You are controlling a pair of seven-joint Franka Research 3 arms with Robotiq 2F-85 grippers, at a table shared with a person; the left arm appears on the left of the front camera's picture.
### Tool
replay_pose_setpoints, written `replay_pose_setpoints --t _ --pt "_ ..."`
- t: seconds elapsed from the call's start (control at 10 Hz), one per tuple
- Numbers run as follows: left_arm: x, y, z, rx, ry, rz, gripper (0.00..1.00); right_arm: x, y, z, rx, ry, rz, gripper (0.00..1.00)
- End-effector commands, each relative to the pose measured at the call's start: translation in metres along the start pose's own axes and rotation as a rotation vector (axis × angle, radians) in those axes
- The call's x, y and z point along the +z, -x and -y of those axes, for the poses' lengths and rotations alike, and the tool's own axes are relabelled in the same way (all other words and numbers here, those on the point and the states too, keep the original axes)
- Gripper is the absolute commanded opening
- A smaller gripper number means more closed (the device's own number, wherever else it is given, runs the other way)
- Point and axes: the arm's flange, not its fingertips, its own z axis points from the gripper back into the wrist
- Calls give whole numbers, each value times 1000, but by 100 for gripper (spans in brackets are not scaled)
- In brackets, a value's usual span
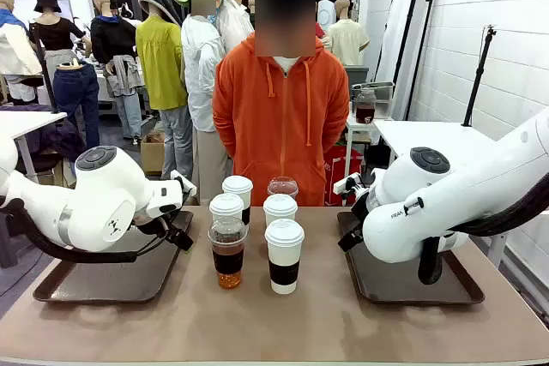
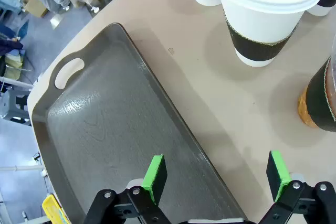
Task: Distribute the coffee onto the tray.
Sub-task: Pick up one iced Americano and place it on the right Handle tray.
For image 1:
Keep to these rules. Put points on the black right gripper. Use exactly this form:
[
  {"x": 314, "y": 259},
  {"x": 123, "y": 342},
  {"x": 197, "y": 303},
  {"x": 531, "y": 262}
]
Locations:
[{"x": 360, "y": 211}]

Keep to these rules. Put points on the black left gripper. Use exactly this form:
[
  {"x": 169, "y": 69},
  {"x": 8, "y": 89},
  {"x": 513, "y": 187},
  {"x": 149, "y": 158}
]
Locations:
[{"x": 171, "y": 222}]

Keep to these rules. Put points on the white lidded paper coffee cup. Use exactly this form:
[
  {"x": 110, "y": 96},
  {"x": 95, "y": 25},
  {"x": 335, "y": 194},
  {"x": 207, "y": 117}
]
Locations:
[
  {"x": 284, "y": 254},
  {"x": 238, "y": 186},
  {"x": 226, "y": 207},
  {"x": 280, "y": 209}
]

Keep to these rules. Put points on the clear plastic iced tea cup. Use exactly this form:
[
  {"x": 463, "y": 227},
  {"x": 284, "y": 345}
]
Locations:
[
  {"x": 227, "y": 259},
  {"x": 283, "y": 188}
]

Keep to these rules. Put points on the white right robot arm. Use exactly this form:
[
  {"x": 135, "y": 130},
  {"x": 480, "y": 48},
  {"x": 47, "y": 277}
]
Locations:
[{"x": 472, "y": 181}]

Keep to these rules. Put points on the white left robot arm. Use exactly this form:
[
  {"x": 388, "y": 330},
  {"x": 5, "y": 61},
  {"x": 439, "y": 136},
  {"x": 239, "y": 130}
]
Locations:
[{"x": 98, "y": 194}]

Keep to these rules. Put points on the dark brown serving tray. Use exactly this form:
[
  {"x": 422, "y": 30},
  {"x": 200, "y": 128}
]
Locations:
[
  {"x": 120, "y": 280},
  {"x": 386, "y": 284}
]

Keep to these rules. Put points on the red shopping bag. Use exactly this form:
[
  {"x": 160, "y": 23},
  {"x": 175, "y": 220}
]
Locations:
[{"x": 343, "y": 169}]

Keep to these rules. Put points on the cardboard box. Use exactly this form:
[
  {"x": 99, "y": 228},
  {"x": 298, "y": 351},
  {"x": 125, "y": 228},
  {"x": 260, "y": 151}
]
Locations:
[{"x": 152, "y": 156}]

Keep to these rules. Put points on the small white side table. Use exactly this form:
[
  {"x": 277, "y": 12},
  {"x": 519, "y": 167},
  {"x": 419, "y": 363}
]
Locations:
[{"x": 384, "y": 118}]

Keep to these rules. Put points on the glass jar of tea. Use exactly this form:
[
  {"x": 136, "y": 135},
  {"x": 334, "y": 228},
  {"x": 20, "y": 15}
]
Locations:
[{"x": 365, "y": 111}]

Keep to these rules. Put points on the person in orange hoodie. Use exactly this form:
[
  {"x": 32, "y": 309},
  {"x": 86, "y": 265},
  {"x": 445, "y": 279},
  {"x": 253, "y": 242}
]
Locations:
[{"x": 279, "y": 126}]

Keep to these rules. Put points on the grey box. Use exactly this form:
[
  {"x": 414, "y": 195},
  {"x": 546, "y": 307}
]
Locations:
[{"x": 358, "y": 74}]

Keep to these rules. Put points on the dark purple garment pile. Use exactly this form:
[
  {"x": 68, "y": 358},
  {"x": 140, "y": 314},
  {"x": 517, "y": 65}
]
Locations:
[{"x": 60, "y": 139}]

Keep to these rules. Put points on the mannequin with green bucket hat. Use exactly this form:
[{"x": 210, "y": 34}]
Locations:
[{"x": 201, "y": 74}]

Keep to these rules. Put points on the mannequin in yellow-green shirt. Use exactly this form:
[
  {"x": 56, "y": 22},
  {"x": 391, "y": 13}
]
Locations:
[{"x": 161, "y": 66}]

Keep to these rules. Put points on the mannequin torso in blue jeans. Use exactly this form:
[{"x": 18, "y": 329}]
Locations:
[{"x": 77, "y": 91}]

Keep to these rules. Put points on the mannequin in cream shirt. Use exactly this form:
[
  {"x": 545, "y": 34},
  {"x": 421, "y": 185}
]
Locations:
[{"x": 347, "y": 40}]

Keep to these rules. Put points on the black tripod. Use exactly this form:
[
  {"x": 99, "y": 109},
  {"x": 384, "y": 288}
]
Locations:
[{"x": 478, "y": 79}]

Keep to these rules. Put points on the white desk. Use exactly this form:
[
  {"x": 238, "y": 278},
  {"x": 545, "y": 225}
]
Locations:
[{"x": 25, "y": 119}]

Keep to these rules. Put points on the mannequin in black sweater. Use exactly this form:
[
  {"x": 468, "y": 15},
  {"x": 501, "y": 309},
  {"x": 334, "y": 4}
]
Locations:
[{"x": 109, "y": 40}]

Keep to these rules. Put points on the mannequin in white shirt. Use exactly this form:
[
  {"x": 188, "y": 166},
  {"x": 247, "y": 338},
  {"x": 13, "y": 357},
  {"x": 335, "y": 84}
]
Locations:
[{"x": 233, "y": 23}]

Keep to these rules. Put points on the mannequin with black hat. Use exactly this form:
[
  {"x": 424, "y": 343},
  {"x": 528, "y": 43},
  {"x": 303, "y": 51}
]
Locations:
[{"x": 56, "y": 34}]

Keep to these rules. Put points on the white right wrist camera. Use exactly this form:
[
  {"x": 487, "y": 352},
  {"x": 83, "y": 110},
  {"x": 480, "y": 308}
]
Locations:
[{"x": 345, "y": 184}]

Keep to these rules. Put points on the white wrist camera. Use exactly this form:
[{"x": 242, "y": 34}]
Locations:
[
  {"x": 345, "y": 184},
  {"x": 183, "y": 181}
]

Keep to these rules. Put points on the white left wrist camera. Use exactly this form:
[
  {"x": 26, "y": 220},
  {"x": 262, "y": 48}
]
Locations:
[{"x": 183, "y": 181}]

